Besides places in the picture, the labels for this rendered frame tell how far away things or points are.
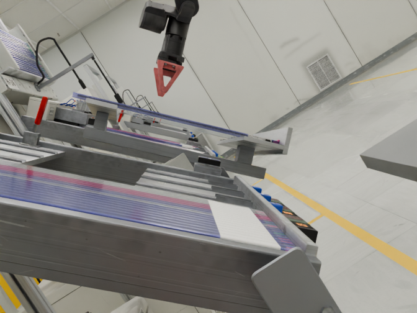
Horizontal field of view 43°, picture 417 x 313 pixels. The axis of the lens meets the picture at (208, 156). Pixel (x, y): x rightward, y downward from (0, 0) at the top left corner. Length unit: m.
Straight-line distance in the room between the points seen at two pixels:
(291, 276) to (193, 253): 0.09
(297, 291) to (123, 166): 0.76
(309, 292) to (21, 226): 0.25
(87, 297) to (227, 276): 1.58
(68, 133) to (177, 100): 6.66
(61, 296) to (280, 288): 1.66
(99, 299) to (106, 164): 0.96
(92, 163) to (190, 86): 7.45
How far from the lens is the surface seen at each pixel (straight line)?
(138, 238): 0.48
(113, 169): 1.16
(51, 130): 1.97
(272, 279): 0.45
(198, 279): 0.49
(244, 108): 8.62
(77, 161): 1.17
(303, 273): 0.45
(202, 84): 8.59
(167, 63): 1.33
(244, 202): 0.85
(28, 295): 1.27
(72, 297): 2.06
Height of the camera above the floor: 0.90
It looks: 5 degrees down
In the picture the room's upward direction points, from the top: 32 degrees counter-clockwise
